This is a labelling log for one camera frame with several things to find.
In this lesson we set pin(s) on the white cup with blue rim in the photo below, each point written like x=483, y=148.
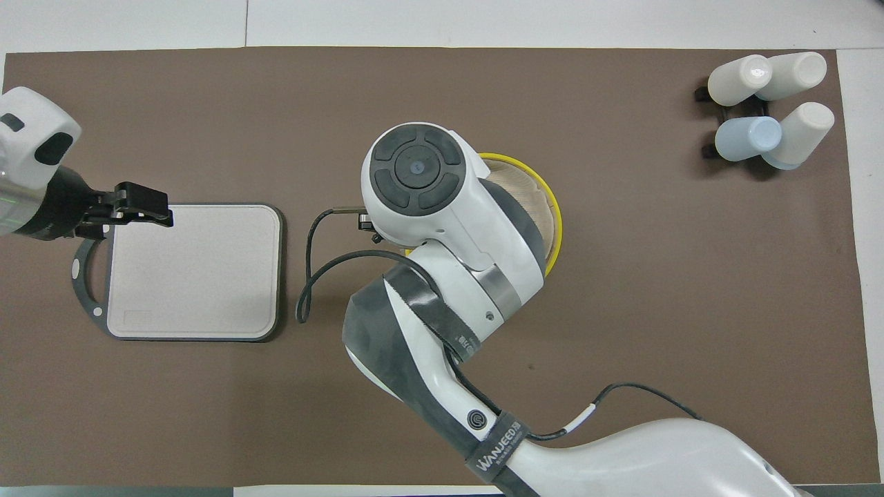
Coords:
x=804, y=131
x=798, y=72

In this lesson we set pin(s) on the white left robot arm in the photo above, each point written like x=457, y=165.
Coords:
x=34, y=124

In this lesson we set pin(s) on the white steamer liner cloth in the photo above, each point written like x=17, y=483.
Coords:
x=539, y=207

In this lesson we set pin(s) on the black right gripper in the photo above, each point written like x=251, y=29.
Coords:
x=365, y=221

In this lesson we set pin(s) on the yellow steamer tier with liner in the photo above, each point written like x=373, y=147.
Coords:
x=558, y=228

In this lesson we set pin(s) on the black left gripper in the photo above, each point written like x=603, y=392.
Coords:
x=59, y=203

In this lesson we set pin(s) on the plain white cup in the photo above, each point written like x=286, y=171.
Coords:
x=735, y=81

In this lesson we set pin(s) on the black cup rack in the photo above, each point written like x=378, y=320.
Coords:
x=701, y=94

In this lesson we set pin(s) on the light blue cup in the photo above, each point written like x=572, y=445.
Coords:
x=742, y=139

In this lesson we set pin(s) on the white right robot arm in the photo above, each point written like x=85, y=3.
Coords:
x=449, y=221

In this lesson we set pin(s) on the white cutting board grey rim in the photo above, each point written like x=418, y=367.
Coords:
x=193, y=276

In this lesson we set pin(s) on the brown paper table mat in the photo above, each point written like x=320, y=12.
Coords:
x=656, y=290

